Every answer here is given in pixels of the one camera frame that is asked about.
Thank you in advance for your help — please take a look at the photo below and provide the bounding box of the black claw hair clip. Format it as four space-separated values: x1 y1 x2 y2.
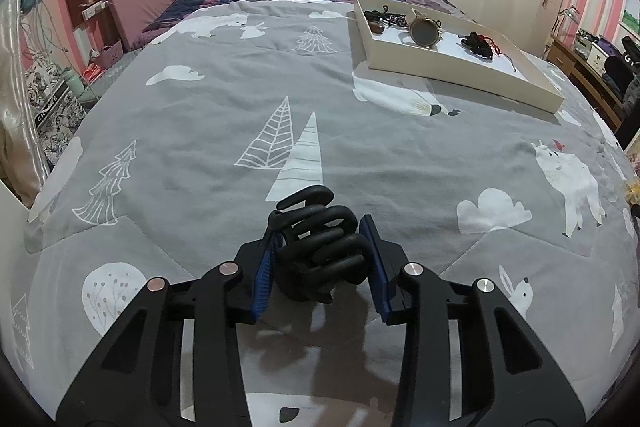
267 185 373 305

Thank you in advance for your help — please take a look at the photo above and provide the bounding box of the wooden desk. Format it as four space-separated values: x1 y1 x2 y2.
542 34 626 132

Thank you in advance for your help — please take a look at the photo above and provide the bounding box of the white shallow tray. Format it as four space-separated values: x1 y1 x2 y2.
352 0 566 114

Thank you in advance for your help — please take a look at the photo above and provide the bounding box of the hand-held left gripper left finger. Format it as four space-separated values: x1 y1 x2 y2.
55 229 281 427

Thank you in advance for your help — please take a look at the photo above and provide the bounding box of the wall poster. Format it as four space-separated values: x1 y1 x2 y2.
620 0 640 30

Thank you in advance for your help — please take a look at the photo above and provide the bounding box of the bundle of cables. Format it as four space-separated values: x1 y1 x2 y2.
20 0 68 58

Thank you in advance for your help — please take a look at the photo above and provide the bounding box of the desk lamp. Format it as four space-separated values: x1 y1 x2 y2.
552 5 581 38

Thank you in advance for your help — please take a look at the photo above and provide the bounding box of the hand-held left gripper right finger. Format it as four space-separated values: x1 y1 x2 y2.
359 214 586 427

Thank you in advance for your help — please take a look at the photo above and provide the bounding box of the floral storage box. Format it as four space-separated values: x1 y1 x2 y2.
27 62 86 162

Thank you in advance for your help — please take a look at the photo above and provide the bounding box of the white box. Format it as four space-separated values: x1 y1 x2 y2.
587 44 611 70

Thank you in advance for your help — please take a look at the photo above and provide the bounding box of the green bottle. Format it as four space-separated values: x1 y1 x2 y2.
62 68 83 95

